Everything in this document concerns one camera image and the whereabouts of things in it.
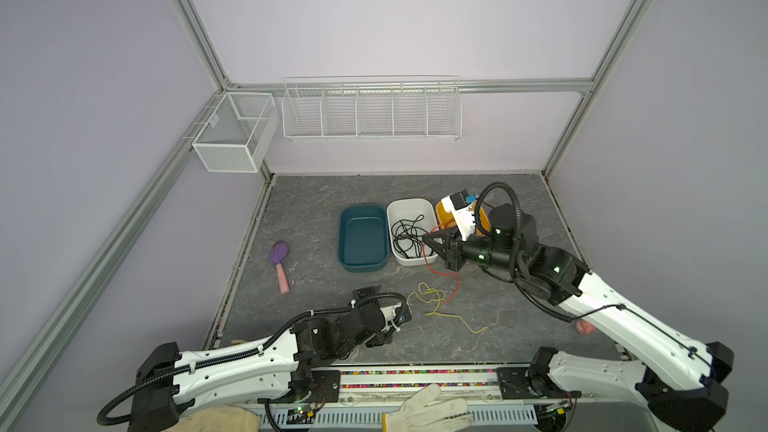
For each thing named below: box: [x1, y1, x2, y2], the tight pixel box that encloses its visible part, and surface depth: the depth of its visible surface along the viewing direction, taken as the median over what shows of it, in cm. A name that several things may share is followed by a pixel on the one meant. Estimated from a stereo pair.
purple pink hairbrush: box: [270, 241, 290, 295], surface depth 95 cm
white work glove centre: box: [387, 384, 472, 432], surface depth 71 cm
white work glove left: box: [180, 405, 263, 432], surface depth 71 cm
